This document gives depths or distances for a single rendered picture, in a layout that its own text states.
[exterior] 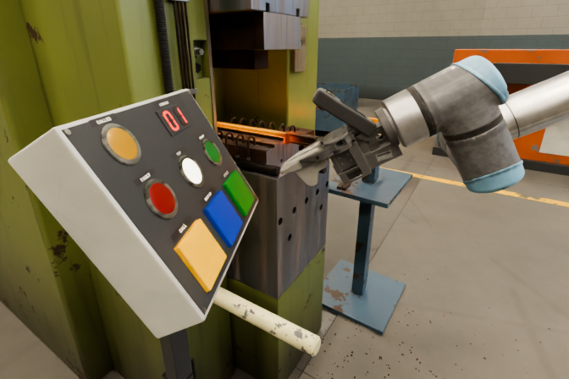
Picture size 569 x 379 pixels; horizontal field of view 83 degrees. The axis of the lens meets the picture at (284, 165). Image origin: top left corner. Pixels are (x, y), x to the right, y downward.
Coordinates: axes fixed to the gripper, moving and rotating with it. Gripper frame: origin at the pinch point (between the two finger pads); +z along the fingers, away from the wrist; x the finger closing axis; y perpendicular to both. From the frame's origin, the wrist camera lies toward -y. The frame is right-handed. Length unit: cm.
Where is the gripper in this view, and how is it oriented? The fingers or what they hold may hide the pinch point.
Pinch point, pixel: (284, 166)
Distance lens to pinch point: 60.1
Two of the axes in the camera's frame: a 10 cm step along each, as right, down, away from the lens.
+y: 5.0, 8.3, 2.4
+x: 1.2, -3.5, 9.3
